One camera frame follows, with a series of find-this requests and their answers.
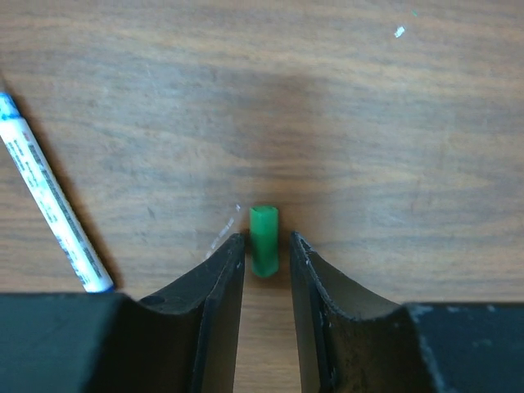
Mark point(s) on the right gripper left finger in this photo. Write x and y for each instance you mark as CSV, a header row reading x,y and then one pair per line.
x,y
181,338

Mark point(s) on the green pen cap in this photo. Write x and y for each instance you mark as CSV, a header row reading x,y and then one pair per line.
x,y
264,240

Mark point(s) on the white purple pen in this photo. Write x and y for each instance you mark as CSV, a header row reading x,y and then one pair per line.
x,y
50,199

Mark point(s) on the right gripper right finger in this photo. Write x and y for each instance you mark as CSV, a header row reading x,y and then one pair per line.
x,y
350,339

